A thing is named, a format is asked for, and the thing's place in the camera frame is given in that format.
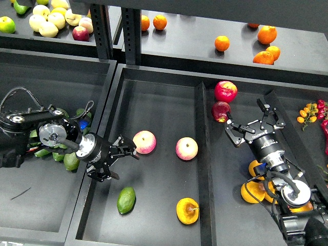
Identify yellow pear in bin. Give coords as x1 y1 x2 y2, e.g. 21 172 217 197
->
248 160 263 177

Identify orange tangerine front shelf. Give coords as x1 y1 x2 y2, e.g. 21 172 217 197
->
253 51 274 65

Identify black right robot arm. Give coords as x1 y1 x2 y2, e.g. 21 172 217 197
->
225 99 327 245

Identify pink apple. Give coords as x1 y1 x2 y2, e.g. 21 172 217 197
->
175 137 198 161
133 130 156 154

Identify small dark green avocado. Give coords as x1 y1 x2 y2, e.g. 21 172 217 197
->
76 108 92 118

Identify large orange on shelf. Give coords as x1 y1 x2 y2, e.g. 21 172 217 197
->
257 26 277 45

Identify black tray divider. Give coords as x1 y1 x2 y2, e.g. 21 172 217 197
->
194 83 217 245

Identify orange on shelf centre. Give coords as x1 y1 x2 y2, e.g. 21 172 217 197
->
214 35 230 52

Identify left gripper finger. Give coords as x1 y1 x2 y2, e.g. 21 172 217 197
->
86 160 120 182
109 134 139 160

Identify orange cherry tomato bunch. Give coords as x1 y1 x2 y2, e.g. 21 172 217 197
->
297 103 318 131

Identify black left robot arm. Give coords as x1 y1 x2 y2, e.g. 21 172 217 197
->
1 87 139 182

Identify pink apple left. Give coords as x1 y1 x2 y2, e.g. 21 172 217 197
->
133 130 156 154

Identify red chili peppers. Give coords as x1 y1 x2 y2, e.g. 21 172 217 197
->
317 99 328 155

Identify pale yellow pear on shelf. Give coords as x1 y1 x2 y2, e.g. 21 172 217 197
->
39 22 58 37

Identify red apple on shelf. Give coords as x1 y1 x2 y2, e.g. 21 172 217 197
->
72 26 89 42

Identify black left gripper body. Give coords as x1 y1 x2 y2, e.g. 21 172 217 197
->
76 133 111 171

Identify orange behind post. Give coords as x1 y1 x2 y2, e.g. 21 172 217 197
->
141 15 150 32

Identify green apple on shelf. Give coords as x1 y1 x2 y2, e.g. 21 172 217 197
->
0 16 16 34

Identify black shelf post left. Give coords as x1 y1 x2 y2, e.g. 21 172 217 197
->
90 4 113 59

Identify dark red apple lower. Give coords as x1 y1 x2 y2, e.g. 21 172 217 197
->
211 101 231 123

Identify yellow pear lower bin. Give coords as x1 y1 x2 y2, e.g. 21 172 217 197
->
240 181 265 203

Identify pink apple right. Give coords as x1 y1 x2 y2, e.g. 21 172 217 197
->
175 137 198 161

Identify black shelf post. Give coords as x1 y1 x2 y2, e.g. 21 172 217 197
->
121 7 141 65
90 4 113 59

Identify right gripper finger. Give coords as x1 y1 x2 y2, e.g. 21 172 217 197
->
225 111 255 147
257 98 285 130

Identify green avocado top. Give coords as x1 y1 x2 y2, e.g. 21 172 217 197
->
56 108 69 118

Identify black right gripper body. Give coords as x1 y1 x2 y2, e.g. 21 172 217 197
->
244 120 285 167

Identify red apple upper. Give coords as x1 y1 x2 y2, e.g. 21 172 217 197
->
214 80 238 103

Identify orange beside post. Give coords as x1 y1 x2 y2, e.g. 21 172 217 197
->
153 14 168 31

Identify black shelf post right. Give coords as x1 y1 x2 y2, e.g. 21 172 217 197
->
121 7 141 65

